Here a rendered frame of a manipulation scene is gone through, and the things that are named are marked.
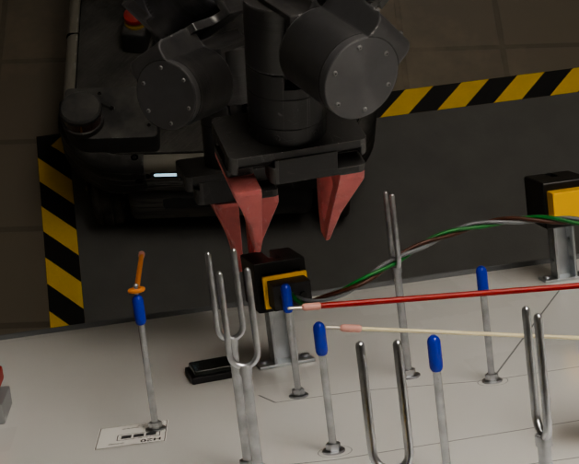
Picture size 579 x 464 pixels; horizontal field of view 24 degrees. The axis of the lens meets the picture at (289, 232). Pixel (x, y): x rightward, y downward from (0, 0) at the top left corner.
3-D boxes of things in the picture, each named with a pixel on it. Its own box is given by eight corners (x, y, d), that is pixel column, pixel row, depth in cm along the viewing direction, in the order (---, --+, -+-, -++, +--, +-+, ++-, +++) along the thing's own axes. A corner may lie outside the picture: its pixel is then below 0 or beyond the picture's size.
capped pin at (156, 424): (159, 424, 97) (139, 280, 95) (169, 428, 96) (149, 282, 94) (141, 430, 96) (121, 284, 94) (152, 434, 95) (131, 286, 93)
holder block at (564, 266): (559, 259, 138) (550, 164, 136) (598, 280, 126) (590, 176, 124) (515, 265, 138) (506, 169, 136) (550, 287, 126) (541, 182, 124)
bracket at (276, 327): (308, 354, 112) (301, 295, 111) (315, 361, 109) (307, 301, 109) (254, 364, 111) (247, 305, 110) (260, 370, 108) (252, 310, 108)
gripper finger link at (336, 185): (365, 254, 101) (366, 146, 96) (274, 271, 100) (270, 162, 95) (340, 209, 107) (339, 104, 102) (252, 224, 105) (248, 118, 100)
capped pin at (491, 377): (491, 385, 97) (480, 269, 95) (477, 382, 98) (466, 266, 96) (506, 380, 97) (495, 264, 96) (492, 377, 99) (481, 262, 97)
